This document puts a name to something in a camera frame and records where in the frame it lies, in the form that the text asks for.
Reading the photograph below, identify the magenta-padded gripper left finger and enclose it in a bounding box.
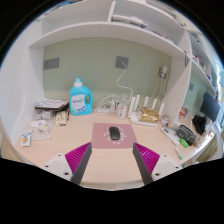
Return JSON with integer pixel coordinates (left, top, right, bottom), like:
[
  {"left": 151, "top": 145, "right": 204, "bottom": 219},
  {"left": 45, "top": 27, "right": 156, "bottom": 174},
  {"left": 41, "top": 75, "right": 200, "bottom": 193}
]
[{"left": 43, "top": 142, "right": 93, "bottom": 186}]

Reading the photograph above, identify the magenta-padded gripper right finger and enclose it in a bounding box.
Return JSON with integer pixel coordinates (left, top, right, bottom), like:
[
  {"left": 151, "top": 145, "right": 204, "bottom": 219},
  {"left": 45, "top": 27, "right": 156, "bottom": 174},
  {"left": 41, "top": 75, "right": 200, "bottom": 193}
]
[{"left": 132, "top": 142, "right": 183, "bottom": 186}]

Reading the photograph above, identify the black computer mouse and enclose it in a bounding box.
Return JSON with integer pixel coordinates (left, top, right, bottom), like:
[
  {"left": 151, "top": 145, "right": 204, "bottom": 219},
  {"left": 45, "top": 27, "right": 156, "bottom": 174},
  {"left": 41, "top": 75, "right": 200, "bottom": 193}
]
[{"left": 108, "top": 126, "right": 121, "bottom": 141}]

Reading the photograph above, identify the pink printed mouse pad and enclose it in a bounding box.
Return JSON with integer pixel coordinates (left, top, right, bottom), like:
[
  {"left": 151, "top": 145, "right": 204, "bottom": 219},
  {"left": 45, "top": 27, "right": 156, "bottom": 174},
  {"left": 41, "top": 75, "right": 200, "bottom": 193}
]
[{"left": 91, "top": 122, "right": 138, "bottom": 150}]

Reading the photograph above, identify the small green pack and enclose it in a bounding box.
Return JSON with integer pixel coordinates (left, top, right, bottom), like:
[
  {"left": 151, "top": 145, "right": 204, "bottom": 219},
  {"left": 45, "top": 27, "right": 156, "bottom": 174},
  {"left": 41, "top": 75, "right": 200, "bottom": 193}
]
[{"left": 179, "top": 137, "right": 190, "bottom": 149}]

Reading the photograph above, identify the small clear jar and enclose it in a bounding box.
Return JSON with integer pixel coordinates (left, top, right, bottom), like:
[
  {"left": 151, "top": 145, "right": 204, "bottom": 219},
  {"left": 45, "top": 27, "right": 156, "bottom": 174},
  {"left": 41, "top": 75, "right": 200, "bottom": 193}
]
[{"left": 161, "top": 114, "right": 171, "bottom": 127}]

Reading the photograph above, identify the pale yellow small box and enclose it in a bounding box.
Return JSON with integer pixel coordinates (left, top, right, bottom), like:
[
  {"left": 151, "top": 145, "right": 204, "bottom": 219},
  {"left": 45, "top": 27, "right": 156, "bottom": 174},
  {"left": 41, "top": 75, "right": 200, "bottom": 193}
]
[{"left": 54, "top": 110, "right": 69, "bottom": 127}]

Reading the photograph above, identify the gold foil bag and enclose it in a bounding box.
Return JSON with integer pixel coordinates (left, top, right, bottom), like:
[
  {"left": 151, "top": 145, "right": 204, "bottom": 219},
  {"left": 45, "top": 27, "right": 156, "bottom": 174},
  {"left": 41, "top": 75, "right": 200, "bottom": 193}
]
[{"left": 138, "top": 107, "right": 160, "bottom": 124}]

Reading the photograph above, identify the white router with antennas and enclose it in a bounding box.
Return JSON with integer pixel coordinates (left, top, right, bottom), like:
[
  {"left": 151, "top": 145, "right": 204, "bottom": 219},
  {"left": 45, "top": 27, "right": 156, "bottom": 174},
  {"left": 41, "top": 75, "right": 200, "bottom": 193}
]
[{"left": 127, "top": 94, "right": 166, "bottom": 127}]

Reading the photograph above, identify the clear plastic bag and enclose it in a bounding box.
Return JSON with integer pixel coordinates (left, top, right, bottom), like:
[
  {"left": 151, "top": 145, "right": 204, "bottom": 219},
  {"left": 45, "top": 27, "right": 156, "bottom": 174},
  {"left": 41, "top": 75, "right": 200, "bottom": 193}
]
[{"left": 29, "top": 119, "right": 53, "bottom": 141}]

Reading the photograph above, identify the grey green-trimmed pencil case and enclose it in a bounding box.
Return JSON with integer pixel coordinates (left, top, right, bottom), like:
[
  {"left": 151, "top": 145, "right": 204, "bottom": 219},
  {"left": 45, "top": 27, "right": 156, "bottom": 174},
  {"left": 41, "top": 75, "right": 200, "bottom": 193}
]
[{"left": 175, "top": 124, "right": 198, "bottom": 147}]

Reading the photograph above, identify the blue detergent bottle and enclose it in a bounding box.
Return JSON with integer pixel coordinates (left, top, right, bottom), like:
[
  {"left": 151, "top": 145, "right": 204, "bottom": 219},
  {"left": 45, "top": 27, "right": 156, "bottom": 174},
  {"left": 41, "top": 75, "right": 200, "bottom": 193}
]
[{"left": 68, "top": 77, "right": 94, "bottom": 117}]

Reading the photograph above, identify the white packet with yellow print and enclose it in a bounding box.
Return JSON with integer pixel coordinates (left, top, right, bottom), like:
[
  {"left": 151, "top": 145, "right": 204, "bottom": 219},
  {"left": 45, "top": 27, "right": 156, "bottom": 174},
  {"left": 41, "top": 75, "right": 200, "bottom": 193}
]
[{"left": 20, "top": 129, "right": 34, "bottom": 148}]

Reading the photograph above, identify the clear plastic bottle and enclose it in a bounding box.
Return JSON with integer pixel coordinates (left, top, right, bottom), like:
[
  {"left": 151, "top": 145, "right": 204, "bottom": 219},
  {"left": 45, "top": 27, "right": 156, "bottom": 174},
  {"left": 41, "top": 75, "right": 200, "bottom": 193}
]
[{"left": 116, "top": 96, "right": 129, "bottom": 120}]

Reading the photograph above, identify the stack of booklets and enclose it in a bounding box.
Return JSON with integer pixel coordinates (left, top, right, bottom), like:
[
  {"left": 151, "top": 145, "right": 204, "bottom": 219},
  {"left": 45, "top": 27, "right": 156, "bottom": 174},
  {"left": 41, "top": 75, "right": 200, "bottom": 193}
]
[{"left": 34, "top": 98, "right": 70, "bottom": 112}]

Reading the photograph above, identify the black cloth bag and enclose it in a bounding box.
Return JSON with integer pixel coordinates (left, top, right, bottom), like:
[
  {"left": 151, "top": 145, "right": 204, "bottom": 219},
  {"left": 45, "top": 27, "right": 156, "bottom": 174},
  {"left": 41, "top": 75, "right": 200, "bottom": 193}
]
[{"left": 192, "top": 114, "right": 208, "bottom": 136}]

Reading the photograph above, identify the black monitor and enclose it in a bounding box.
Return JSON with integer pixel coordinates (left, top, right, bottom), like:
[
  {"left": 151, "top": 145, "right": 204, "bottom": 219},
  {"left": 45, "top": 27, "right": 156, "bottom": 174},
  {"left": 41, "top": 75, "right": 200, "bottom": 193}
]
[{"left": 199, "top": 91, "right": 222, "bottom": 123}]

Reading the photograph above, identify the white shelf unit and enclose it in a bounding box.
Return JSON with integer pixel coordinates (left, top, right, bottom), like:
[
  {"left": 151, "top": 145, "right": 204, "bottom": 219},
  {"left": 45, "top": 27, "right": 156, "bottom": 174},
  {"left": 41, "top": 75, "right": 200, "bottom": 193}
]
[{"left": 0, "top": 0, "right": 223, "bottom": 148}]

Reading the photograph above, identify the coiled white power strip cable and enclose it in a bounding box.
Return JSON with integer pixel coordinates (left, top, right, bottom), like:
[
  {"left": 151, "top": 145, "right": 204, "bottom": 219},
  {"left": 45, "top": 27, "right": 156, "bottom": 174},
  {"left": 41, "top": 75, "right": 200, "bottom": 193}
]
[{"left": 94, "top": 94, "right": 121, "bottom": 116}]

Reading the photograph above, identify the white wall cable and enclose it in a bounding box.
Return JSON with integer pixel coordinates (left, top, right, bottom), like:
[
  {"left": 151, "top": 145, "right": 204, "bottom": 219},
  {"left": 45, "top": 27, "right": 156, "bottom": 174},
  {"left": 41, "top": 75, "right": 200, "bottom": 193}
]
[{"left": 115, "top": 62, "right": 134, "bottom": 101}]

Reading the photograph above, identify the white wall charger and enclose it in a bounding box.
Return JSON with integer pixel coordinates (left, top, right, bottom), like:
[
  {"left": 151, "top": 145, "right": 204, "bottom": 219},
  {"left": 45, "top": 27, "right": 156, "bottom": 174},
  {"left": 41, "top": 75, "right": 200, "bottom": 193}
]
[{"left": 158, "top": 64, "right": 169, "bottom": 80}]

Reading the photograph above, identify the grey blank wall plate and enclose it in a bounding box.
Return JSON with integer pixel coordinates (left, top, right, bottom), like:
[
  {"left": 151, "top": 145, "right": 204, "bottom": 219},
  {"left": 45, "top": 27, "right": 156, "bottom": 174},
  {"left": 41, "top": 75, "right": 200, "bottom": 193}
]
[{"left": 43, "top": 57, "right": 60, "bottom": 71}]

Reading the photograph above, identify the grey wall socket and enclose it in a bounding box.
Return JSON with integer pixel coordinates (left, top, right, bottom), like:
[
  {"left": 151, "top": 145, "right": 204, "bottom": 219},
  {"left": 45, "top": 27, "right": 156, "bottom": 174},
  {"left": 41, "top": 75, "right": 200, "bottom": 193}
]
[{"left": 115, "top": 55, "right": 130, "bottom": 70}]

